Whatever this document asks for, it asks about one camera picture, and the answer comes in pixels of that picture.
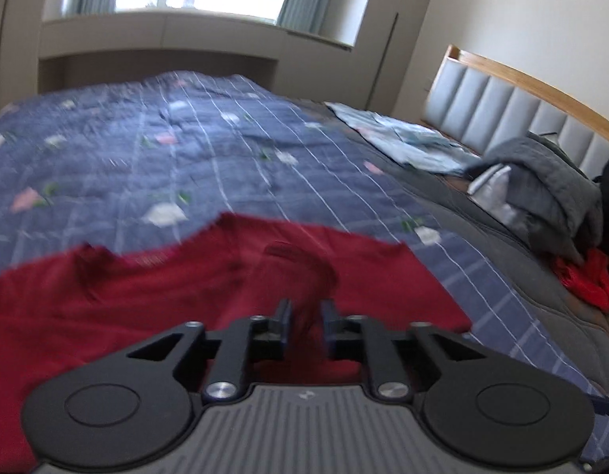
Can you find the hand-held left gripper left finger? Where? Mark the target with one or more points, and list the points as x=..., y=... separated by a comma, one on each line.
x=287, y=317

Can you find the red shirt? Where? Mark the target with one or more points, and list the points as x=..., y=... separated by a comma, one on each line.
x=136, y=296

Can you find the grey padded jacket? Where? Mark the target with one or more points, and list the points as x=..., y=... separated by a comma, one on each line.
x=546, y=192

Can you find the beige window cabinet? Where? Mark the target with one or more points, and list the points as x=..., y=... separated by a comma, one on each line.
x=186, y=34

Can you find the bright red cloth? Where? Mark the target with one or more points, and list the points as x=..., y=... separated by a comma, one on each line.
x=591, y=281

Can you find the light blue folded cloth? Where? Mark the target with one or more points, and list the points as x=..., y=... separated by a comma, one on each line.
x=398, y=138

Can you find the blue checked floral quilt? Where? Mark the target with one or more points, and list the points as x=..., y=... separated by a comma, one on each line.
x=186, y=158

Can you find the grey padded wooden headboard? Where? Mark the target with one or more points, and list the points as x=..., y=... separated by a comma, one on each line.
x=502, y=103

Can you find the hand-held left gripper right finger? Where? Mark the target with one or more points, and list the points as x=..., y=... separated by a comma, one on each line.
x=326, y=319

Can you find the beige wardrobe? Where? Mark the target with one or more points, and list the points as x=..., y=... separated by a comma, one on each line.
x=393, y=19

